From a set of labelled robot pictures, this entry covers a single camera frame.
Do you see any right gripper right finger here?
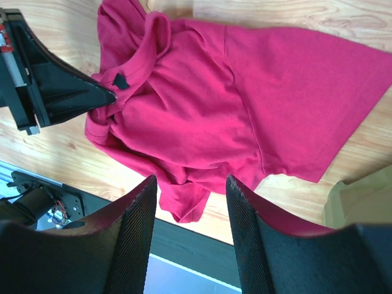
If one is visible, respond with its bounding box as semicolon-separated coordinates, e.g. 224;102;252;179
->
226;175;391;293

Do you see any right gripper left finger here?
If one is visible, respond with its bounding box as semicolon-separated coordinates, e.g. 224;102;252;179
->
1;175;157;293

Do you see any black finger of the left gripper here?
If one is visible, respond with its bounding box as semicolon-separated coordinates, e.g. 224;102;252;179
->
15;23;116;126

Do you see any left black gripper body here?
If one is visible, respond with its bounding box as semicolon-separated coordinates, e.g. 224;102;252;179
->
1;9;51;135

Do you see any crimson red t shirt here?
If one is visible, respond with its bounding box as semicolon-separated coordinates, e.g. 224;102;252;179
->
85;1;391;223

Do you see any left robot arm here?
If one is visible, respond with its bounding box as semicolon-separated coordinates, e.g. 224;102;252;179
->
1;9;116;228

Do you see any olive green plastic basket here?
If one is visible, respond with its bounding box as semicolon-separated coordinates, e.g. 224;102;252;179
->
322;165;391;229

